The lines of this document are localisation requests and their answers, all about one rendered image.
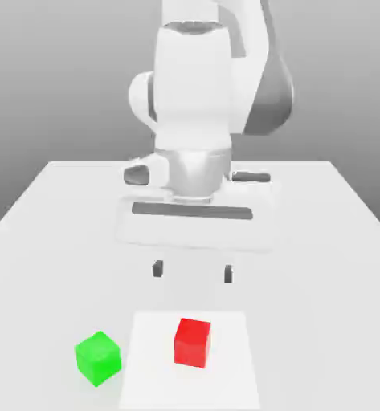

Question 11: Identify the small red cube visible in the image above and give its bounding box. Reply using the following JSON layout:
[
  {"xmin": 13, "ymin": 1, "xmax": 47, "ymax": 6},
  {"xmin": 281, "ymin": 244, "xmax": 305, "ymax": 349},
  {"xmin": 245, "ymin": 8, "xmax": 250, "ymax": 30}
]
[{"xmin": 173, "ymin": 317, "xmax": 212, "ymax": 370}]

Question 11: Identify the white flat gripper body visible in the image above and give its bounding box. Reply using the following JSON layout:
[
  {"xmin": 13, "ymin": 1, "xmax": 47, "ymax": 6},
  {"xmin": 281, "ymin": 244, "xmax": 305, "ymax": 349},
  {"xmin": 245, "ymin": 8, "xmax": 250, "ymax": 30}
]
[{"xmin": 113, "ymin": 183, "xmax": 275, "ymax": 254}]

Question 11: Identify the small green cube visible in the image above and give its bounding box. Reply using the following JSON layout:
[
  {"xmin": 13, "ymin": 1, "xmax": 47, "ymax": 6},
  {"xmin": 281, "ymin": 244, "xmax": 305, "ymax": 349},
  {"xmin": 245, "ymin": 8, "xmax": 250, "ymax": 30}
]
[{"xmin": 74, "ymin": 330, "xmax": 123, "ymax": 389}]

